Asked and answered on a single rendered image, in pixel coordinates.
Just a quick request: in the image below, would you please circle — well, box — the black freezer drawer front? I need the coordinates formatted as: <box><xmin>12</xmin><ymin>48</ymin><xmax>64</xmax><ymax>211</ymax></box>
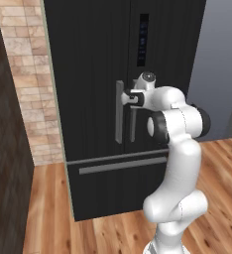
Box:
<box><xmin>65</xmin><ymin>148</ymin><xmax>172</xmax><ymax>222</ymax></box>

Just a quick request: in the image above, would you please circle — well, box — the black fridge door with display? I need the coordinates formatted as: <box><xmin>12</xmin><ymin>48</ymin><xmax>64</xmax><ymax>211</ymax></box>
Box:
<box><xmin>125</xmin><ymin>0</ymin><xmax>208</xmax><ymax>155</ymax></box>

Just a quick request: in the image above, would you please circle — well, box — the grey freezer drawer handle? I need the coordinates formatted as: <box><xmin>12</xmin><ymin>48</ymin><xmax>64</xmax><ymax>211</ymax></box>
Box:
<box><xmin>78</xmin><ymin>156</ymin><xmax>169</xmax><ymax>176</ymax></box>

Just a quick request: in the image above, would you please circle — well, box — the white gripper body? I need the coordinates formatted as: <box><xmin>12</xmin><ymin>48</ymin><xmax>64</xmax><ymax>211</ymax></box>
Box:
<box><xmin>120</xmin><ymin>90</ymin><xmax>135</xmax><ymax>106</ymax></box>

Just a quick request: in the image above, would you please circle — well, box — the grey fridge door handle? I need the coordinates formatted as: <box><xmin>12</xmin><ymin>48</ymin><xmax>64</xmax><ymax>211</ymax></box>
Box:
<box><xmin>114</xmin><ymin>79</ymin><xmax>125</xmax><ymax>145</ymax></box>
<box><xmin>129</xmin><ymin>78</ymin><xmax>139</xmax><ymax>144</ymax></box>

